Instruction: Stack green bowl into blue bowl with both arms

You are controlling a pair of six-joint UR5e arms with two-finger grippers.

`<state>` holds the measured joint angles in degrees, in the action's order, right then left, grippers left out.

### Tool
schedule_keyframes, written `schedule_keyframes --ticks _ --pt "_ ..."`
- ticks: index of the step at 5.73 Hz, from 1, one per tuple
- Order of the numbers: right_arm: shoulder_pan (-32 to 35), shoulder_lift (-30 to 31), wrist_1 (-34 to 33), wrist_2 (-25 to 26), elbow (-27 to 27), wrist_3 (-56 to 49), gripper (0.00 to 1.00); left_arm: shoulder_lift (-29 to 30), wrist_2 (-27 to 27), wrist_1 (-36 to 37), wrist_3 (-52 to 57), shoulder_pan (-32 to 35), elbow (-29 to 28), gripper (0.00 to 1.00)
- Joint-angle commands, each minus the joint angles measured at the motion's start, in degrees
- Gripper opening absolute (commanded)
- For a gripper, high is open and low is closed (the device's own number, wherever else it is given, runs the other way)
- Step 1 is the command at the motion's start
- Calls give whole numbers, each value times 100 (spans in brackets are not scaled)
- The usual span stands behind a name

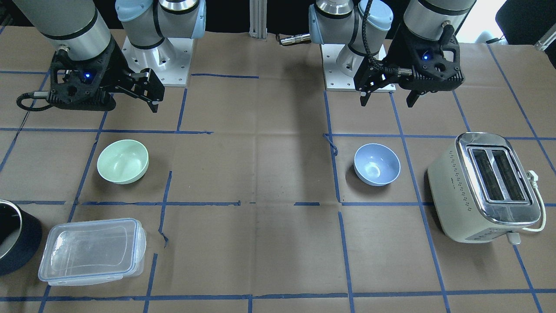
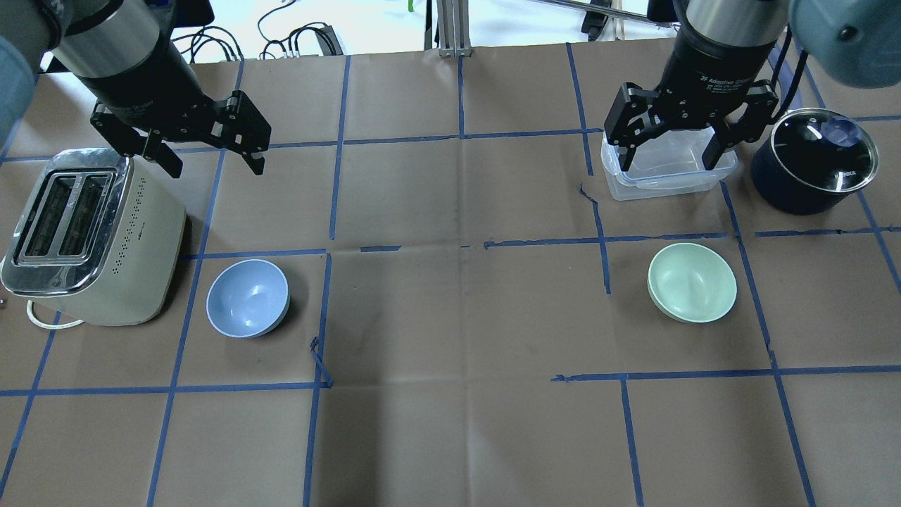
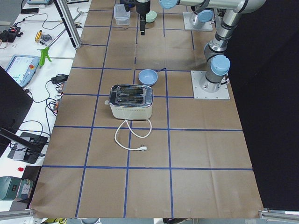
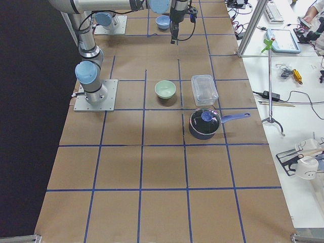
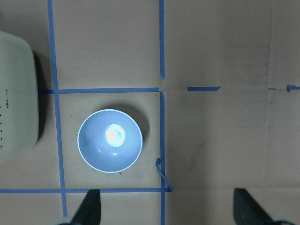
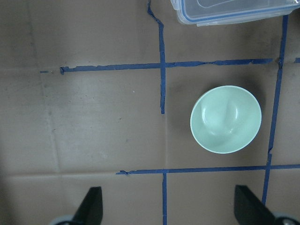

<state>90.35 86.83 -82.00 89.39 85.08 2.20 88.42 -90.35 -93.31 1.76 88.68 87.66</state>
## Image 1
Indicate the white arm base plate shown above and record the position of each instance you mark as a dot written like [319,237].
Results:
[339,65]
[170,61]

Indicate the dark blue round pot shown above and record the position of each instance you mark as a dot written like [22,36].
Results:
[20,237]

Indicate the aluminium frame post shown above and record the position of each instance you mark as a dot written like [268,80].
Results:
[258,19]

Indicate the cream and chrome toaster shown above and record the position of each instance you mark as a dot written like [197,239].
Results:
[481,191]

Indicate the green bowl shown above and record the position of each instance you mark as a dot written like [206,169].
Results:
[123,162]

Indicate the clear plastic lidded container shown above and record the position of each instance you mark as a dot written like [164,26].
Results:
[93,252]

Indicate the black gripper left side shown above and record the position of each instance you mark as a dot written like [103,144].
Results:
[396,51]

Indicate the blue bowl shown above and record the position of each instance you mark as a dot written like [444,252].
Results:
[376,165]

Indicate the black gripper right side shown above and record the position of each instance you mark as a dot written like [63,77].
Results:
[114,63]

